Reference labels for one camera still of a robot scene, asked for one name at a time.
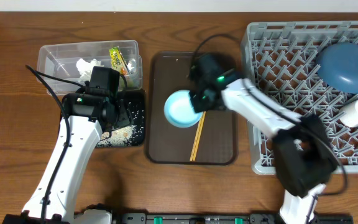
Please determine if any white rice food waste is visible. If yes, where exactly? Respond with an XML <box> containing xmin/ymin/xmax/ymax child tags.
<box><xmin>96</xmin><ymin>102</ymin><xmax>145</xmax><ymax>147</ymax></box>

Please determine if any light blue bowl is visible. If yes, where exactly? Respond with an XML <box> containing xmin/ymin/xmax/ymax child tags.
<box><xmin>163</xmin><ymin>90</ymin><xmax>203</xmax><ymax>128</ymax></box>

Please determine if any wooden chopstick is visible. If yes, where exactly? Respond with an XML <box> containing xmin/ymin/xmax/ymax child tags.
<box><xmin>189</xmin><ymin>111</ymin><xmax>204</xmax><ymax>161</ymax></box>
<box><xmin>191</xmin><ymin>111</ymin><xmax>207</xmax><ymax>162</ymax></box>

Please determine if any green yellow snack wrapper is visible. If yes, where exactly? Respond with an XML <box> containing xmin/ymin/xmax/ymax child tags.
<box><xmin>109</xmin><ymin>47</ymin><xmax>135</xmax><ymax>88</ymax></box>

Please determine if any dark blue plate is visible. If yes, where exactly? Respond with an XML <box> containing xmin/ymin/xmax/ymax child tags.
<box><xmin>315</xmin><ymin>43</ymin><xmax>358</xmax><ymax>94</ymax></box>

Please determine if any white cup green inside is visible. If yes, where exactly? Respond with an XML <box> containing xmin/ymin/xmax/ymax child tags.
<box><xmin>339</xmin><ymin>100</ymin><xmax>358</xmax><ymax>128</ymax></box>

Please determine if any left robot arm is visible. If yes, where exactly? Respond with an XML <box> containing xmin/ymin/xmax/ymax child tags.
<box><xmin>3</xmin><ymin>93</ymin><xmax>133</xmax><ymax>223</ymax></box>

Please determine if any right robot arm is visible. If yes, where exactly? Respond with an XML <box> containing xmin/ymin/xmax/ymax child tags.
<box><xmin>188</xmin><ymin>69</ymin><xmax>339</xmax><ymax>223</ymax></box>

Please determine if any black food waste tray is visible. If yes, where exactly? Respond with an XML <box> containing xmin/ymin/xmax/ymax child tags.
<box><xmin>62</xmin><ymin>88</ymin><xmax>145</xmax><ymax>147</ymax></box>

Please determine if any clear plastic waste bin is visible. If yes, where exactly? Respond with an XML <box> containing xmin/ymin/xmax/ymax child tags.
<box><xmin>36</xmin><ymin>40</ymin><xmax>142</xmax><ymax>95</ymax></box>

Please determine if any grey dishwasher rack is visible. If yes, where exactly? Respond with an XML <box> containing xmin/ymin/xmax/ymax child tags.
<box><xmin>241</xmin><ymin>21</ymin><xmax>358</xmax><ymax>174</ymax></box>

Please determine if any brown serving tray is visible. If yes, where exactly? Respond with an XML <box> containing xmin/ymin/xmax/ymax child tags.
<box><xmin>145</xmin><ymin>52</ymin><xmax>238</xmax><ymax>166</ymax></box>

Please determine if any crumpled white tissue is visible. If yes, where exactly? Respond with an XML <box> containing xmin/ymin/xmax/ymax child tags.
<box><xmin>76</xmin><ymin>58</ymin><xmax>103</xmax><ymax>82</ymax></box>

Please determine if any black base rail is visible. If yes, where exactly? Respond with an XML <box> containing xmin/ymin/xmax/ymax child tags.
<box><xmin>73</xmin><ymin>212</ymin><xmax>354</xmax><ymax>224</ymax></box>

